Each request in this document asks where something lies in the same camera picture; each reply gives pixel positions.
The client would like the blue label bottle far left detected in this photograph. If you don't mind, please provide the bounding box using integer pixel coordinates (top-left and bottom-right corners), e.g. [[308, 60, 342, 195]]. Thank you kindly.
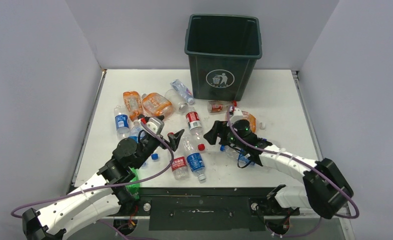
[[114, 105, 130, 140]]

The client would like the crushed orange bottle far left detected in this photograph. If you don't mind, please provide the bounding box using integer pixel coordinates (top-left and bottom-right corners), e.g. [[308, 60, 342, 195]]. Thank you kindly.
[[123, 91, 144, 122]]

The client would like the light blue water bottle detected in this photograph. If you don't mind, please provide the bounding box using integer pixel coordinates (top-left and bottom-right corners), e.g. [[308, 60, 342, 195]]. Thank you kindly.
[[129, 120, 145, 143]]

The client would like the small brown red-capped bottle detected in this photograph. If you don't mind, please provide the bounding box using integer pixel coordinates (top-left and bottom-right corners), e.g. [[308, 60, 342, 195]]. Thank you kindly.
[[207, 100, 237, 114]]

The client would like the clear bottle blue label right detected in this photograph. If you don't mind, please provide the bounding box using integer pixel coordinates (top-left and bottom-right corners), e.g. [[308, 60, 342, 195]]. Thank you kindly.
[[220, 145, 257, 169]]

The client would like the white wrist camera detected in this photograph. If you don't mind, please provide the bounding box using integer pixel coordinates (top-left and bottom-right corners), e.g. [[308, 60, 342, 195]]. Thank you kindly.
[[228, 104, 244, 124], [140, 115, 165, 135]]

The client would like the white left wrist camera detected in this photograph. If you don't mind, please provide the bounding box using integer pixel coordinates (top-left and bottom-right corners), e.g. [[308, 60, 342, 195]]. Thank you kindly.
[[140, 115, 165, 135]]

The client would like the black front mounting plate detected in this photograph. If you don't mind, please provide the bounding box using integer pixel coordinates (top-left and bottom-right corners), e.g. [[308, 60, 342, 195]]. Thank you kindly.
[[101, 187, 334, 232]]

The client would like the crushed orange bottle middle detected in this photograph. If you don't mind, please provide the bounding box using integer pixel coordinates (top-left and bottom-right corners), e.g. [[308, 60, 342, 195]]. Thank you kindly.
[[142, 92, 174, 118]]

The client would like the blue label bottle under gripper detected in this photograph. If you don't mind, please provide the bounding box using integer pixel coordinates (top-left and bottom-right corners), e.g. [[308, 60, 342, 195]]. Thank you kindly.
[[143, 150, 160, 167]]

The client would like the crushed orange bottle right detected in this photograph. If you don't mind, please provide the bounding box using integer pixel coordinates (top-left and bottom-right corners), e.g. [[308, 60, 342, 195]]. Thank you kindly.
[[241, 110, 266, 133]]

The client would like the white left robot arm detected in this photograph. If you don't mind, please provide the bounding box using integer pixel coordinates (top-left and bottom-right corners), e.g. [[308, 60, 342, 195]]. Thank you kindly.
[[21, 116, 185, 240]]

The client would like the blue label bottle front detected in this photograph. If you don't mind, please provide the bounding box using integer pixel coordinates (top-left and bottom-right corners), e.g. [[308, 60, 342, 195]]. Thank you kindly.
[[180, 134, 207, 184]]

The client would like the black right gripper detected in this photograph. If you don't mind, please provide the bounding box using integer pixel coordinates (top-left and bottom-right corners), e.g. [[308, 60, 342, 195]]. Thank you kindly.
[[204, 120, 246, 150]]

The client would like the green plastic bottle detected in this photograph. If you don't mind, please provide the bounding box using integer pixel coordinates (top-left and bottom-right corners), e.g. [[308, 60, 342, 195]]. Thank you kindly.
[[126, 167, 140, 200]]

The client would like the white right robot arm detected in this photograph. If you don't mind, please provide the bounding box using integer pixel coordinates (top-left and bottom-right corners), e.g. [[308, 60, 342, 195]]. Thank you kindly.
[[203, 120, 354, 219]]

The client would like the aluminium rail frame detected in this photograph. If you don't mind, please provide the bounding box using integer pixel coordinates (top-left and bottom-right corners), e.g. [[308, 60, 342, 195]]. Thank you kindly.
[[292, 71, 354, 219]]

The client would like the red label bottle front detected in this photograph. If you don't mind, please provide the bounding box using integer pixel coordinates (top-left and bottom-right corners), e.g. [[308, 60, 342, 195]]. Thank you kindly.
[[170, 147, 190, 181]]

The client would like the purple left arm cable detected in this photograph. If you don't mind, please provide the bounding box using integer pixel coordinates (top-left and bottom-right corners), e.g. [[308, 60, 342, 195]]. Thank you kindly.
[[10, 120, 175, 240]]

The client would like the dark green plastic trash bin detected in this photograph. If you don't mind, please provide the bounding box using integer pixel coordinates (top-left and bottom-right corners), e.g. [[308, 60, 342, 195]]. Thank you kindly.
[[184, 14, 263, 102]]

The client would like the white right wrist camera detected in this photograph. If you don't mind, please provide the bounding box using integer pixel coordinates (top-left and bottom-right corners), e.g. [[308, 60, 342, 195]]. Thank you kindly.
[[228, 104, 244, 124]]

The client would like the crushed clear bottle white cap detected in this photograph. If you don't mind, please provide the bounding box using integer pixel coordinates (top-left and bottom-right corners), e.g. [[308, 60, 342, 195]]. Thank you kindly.
[[170, 79, 195, 105]]

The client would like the crushed orange bottle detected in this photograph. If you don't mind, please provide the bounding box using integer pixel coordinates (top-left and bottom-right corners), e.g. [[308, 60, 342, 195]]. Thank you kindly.
[[241, 110, 266, 133], [123, 91, 144, 122], [142, 92, 174, 118]]

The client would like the clear bottle red label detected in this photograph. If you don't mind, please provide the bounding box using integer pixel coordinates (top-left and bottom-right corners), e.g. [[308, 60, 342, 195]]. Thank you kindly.
[[185, 106, 206, 152]]

